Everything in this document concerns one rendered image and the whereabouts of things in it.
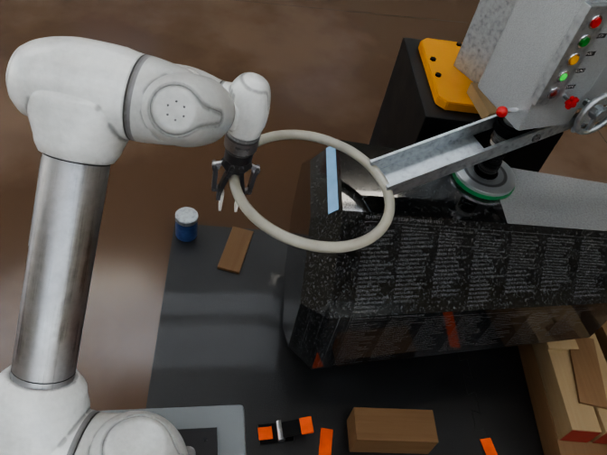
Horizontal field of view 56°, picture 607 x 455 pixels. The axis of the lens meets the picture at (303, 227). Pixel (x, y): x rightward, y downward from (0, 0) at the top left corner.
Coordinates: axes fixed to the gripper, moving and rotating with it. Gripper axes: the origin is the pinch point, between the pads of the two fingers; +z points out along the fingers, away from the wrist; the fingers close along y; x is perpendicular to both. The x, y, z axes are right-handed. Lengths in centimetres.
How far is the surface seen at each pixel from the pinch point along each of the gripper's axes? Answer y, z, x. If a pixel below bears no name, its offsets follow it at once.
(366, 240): 34.6, -10.7, -21.1
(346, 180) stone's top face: 37.7, -1.1, 12.5
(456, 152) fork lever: 69, -17, 13
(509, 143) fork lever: 82, -25, 9
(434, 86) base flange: 87, -1, 75
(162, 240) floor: -16, 85, 55
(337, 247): 26.0, -10.5, -24.2
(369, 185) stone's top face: 45.1, -1.6, 10.4
